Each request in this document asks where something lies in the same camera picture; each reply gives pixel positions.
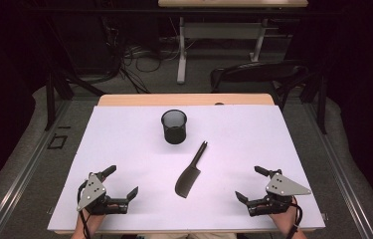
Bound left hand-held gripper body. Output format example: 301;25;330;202
76;171;130;216

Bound black mesh pen cup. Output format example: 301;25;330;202
160;109;188;145

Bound aluminium floor rail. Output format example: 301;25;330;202
304;103;373;239
0;99;74;239

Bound white table cover sheet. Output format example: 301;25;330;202
47;105;326;232

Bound black chair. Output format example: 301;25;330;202
209;60;310;113

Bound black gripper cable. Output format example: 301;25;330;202
286;197;304;239
76;179;93;239

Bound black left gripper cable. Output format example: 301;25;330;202
76;179;93;239

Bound black metal stand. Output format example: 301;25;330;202
43;69;107;131
299;71;328;135

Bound person's right hand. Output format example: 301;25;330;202
268;198;299;231

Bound person's left hand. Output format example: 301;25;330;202
76;211;107;234

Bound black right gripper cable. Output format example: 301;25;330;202
286;197;304;239

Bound tangle of floor cables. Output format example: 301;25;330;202
102;16;183;95

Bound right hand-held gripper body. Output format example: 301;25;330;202
246;172;312;218

